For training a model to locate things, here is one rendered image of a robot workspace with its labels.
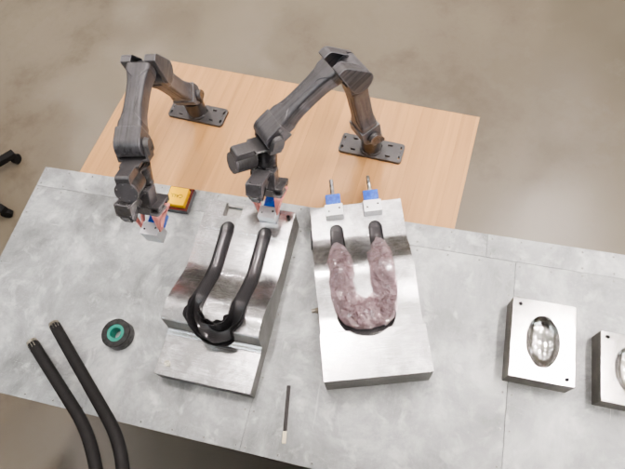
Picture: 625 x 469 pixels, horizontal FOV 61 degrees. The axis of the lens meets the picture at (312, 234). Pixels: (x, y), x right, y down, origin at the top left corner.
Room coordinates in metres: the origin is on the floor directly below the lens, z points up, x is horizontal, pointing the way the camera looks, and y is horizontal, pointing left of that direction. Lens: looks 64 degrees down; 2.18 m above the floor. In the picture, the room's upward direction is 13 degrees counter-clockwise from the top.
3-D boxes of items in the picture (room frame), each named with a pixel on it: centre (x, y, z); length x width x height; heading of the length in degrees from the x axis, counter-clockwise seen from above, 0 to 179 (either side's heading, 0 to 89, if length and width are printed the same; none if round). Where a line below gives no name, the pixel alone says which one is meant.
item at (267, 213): (0.77, 0.09, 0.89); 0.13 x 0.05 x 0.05; 156
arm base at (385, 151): (0.93, -0.24, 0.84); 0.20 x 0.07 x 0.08; 61
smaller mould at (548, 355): (0.23, -0.49, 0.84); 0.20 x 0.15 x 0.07; 156
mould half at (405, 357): (0.47, -0.11, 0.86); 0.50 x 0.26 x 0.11; 173
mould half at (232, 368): (0.54, 0.25, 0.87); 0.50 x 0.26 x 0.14; 156
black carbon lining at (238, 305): (0.55, 0.24, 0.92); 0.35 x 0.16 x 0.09; 156
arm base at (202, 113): (1.22, 0.29, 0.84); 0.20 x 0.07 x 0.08; 61
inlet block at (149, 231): (0.77, 0.40, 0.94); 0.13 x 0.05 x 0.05; 156
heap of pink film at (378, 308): (0.48, -0.10, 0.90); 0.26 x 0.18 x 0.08; 173
